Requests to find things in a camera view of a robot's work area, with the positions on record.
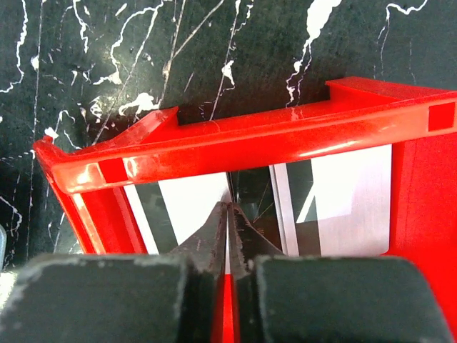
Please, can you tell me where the red plastic card tray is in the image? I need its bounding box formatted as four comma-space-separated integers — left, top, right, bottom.
34, 77, 456, 342

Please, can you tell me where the blue leather card holder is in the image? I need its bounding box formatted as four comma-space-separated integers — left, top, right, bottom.
0, 225, 7, 270

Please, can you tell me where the black VIP card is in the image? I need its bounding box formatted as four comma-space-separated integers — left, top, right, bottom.
228, 166, 282, 250

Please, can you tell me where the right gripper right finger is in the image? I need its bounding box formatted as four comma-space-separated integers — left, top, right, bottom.
228, 204, 454, 342

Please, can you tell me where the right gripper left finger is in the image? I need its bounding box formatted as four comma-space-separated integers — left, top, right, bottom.
1, 202, 227, 342

